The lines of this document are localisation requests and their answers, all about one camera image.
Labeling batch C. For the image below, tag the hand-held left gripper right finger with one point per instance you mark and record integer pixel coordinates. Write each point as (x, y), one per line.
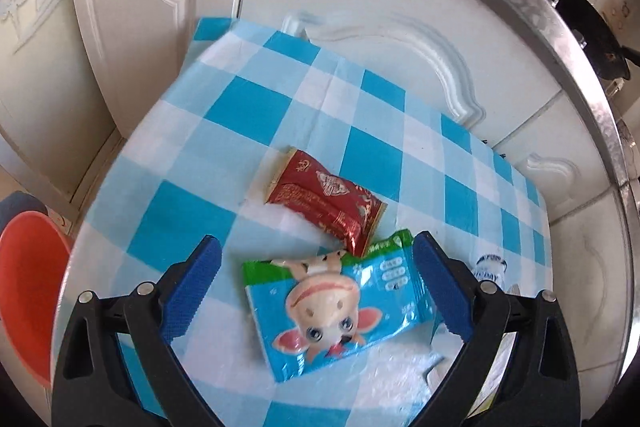
(445, 287)

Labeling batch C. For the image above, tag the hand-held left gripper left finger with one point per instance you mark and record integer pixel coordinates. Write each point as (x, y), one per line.
(195, 292)

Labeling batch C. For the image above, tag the white plastic bottle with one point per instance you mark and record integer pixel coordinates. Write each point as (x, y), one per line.
(492, 267)

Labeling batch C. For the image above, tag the blue cartoon cow packet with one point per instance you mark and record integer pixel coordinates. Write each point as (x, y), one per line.
(330, 307)

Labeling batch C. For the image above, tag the red snack packet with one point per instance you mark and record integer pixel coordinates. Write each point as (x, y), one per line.
(320, 199)

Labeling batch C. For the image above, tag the orange plastic basin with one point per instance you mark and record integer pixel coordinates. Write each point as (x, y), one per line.
(27, 287)

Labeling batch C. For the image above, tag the blue checkered tablecloth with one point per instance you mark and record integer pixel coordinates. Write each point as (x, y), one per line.
(165, 217)

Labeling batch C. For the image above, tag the steel kitchen countertop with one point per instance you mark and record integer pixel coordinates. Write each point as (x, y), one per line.
(525, 9)

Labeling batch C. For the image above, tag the black wok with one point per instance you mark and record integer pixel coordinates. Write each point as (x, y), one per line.
(585, 22)

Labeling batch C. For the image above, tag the tall white glass cabinet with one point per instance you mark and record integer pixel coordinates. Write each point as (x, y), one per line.
(30, 7)

